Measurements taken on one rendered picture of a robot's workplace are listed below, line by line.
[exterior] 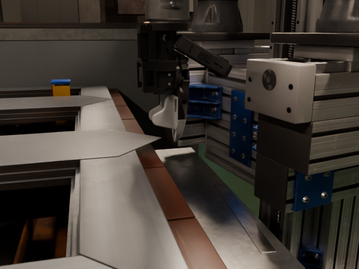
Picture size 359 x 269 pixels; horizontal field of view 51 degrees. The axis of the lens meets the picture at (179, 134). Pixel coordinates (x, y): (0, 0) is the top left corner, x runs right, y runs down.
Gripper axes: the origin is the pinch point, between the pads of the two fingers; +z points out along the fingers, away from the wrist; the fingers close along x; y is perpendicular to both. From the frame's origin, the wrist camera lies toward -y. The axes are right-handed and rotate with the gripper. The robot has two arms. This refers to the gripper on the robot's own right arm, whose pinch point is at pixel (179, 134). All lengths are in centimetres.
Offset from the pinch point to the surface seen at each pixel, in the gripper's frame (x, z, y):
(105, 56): -82, -9, 8
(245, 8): -430, -48, -200
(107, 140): -0.8, 0.5, 13.3
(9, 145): -2.0, 0.6, 30.0
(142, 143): 2.3, 0.5, 7.3
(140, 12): -320, -36, -41
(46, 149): 2.0, 0.5, 23.6
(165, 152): -42.3, 17.5, -6.2
